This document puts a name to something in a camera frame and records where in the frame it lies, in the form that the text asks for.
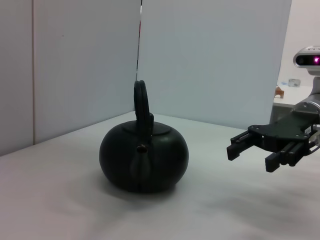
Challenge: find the black cast iron teapot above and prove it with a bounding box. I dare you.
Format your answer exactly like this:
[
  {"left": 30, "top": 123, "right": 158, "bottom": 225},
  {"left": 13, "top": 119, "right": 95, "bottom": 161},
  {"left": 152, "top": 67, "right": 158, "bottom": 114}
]
[{"left": 99, "top": 79, "right": 190, "bottom": 194}]

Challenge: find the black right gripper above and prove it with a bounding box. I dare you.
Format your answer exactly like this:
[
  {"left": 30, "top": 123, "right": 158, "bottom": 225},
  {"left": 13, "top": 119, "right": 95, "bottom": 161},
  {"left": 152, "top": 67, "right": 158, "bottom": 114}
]
[{"left": 226, "top": 110, "right": 320, "bottom": 173}]

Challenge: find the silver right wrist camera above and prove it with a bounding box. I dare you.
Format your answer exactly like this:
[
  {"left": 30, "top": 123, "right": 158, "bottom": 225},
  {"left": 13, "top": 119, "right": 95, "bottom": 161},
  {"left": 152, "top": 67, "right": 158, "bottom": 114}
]
[{"left": 292, "top": 45, "right": 320, "bottom": 75}]

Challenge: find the small brown figurine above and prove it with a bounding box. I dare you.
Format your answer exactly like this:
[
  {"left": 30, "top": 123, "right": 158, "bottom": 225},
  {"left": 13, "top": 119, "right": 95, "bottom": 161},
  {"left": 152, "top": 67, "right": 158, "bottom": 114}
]
[{"left": 274, "top": 85, "right": 285, "bottom": 99}]

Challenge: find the white background table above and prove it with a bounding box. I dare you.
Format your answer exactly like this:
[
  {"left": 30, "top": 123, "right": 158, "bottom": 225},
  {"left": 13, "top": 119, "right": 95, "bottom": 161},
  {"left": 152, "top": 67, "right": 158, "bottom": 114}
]
[{"left": 270, "top": 82, "right": 320, "bottom": 126}]

